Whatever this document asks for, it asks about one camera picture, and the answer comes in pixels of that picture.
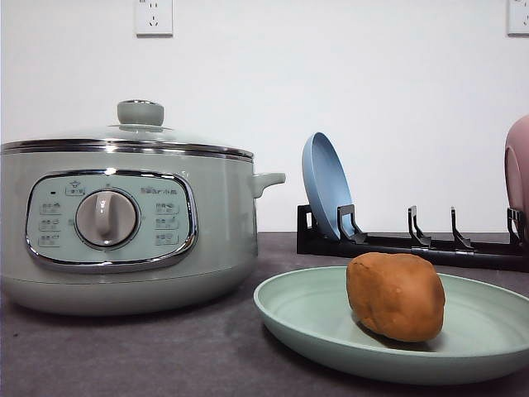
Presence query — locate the green plate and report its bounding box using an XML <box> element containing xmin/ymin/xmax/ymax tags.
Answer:
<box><xmin>254</xmin><ymin>266</ymin><xmax>529</xmax><ymax>385</ymax></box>

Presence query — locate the glass steamer lid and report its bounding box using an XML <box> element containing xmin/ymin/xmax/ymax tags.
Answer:
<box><xmin>1</xmin><ymin>99</ymin><xmax>255</xmax><ymax>163</ymax></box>

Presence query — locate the brown potato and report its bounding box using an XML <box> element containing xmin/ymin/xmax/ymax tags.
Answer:
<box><xmin>346</xmin><ymin>252</ymin><xmax>446</xmax><ymax>342</ymax></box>

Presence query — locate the blue plate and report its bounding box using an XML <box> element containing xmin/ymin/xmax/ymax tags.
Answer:
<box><xmin>303</xmin><ymin>132</ymin><xmax>354</xmax><ymax>240</ymax></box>

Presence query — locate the black plate rack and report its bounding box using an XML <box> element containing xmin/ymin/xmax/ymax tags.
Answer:
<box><xmin>297</xmin><ymin>204</ymin><xmax>529</xmax><ymax>272</ymax></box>

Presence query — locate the green electric steamer pot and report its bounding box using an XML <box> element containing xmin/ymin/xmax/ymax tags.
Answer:
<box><xmin>1</xmin><ymin>147</ymin><xmax>286</xmax><ymax>316</ymax></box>

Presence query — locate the pink plate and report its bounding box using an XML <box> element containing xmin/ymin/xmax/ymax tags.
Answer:
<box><xmin>504</xmin><ymin>115</ymin><xmax>529</xmax><ymax>242</ymax></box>

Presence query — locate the white wall socket left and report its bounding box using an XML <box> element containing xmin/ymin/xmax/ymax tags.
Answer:
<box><xmin>136</xmin><ymin>0</ymin><xmax>174</xmax><ymax>39</ymax></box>

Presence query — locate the white wall socket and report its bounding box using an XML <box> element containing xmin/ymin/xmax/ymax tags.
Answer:
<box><xmin>502</xmin><ymin>0</ymin><xmax>529</xmax><ymax>40</ymax></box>
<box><xmin>136</xmin><ymin>0</ymin><xmax>174</xmax><ymax>39</ymax></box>

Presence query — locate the white wall socket right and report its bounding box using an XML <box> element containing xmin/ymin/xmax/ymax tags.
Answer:
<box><xmin>502</xmin><ymin>0</ymin><xmax>529</xmax><ymax>40</ymax></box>

